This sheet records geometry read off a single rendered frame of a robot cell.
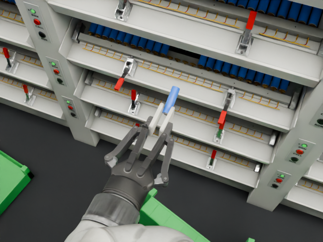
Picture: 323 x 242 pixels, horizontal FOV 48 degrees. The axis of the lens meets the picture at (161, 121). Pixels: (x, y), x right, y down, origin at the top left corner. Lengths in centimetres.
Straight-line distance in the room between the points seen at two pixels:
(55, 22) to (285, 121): 60
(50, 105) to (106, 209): 85
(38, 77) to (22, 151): 38
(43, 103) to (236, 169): 74
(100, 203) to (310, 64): 48
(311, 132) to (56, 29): 66
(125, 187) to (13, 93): 93
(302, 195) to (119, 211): 78
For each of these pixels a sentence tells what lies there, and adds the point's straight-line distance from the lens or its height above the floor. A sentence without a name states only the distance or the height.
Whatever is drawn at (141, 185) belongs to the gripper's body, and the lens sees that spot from 67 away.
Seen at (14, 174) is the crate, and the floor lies 0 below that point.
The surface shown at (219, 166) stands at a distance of 125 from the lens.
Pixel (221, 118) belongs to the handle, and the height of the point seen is 55.
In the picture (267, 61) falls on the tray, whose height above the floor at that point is 72.
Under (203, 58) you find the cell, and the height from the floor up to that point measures 58.
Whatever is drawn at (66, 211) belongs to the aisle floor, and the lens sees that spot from 139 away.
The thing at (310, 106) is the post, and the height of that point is 63.
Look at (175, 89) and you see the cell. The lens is 79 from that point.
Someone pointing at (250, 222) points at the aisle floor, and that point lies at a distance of 137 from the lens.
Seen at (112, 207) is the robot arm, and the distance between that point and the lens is 61.
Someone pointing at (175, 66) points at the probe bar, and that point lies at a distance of 93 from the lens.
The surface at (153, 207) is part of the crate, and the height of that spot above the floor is 20.
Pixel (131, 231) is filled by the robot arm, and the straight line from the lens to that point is 45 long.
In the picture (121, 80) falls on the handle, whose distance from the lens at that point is 92.
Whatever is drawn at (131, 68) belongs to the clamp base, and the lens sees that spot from 95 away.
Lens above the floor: 128
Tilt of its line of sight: 59 degrees down
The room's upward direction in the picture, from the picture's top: straight up
